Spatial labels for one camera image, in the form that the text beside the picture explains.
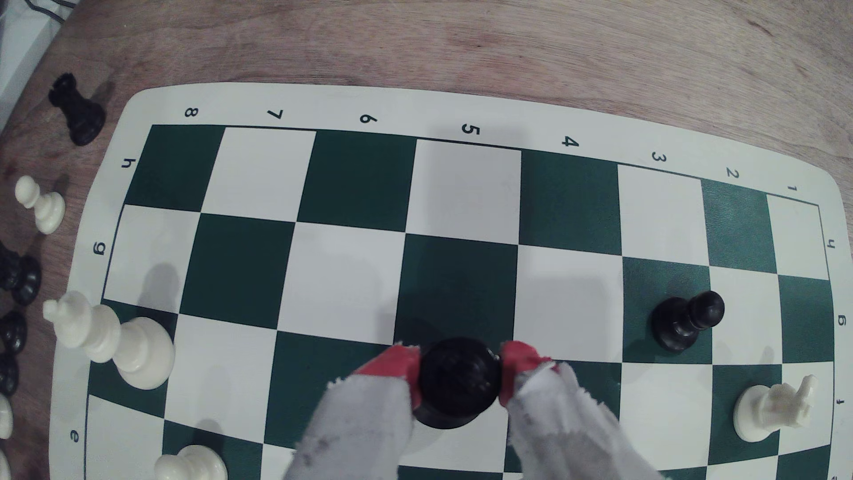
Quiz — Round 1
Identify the green white chess board mat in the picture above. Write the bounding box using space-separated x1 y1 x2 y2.
48 81 853 480

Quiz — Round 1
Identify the white chess knight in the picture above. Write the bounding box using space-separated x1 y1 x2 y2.
733 375 819 443

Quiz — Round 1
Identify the black chess knight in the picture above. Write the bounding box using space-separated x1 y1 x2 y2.
0 241 42 306

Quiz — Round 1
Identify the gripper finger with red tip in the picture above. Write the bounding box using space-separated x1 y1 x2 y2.
498 340 667 480
283 344 424 480

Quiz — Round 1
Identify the white chess queen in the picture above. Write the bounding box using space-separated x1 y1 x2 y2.
43 291 175 391

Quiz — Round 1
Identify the black chess pawn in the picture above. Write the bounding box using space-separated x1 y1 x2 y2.
0 353 20 397
0 311 29 354
651 291 725 353

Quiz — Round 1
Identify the black chess rook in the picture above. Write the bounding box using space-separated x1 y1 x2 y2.
48 72 106 146

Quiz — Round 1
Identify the tall black chess piece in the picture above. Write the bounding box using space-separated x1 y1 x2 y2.
412 337 502 429

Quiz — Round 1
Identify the white chess pawn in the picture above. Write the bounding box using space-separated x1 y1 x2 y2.
155 444 229 480
15 175 66 235

